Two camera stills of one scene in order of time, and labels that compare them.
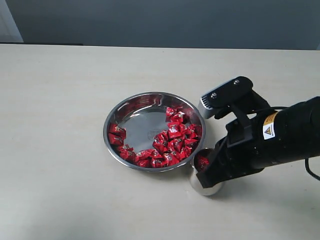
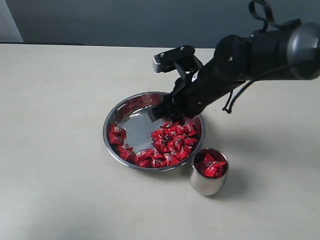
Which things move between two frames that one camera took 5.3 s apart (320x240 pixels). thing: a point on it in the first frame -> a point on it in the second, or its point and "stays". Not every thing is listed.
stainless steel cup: (194, 169) stays
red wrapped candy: (116, 138) stays
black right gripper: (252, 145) -> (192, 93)
